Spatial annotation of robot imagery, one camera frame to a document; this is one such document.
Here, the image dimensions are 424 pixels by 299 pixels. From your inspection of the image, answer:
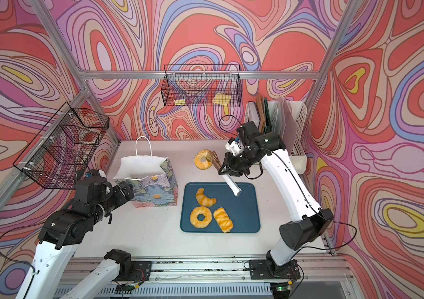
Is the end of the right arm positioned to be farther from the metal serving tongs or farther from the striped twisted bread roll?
the striped twisted bread roll

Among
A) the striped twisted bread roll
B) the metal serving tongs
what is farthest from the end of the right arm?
the striped twisted bread roll

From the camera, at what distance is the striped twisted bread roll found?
832 millimetres
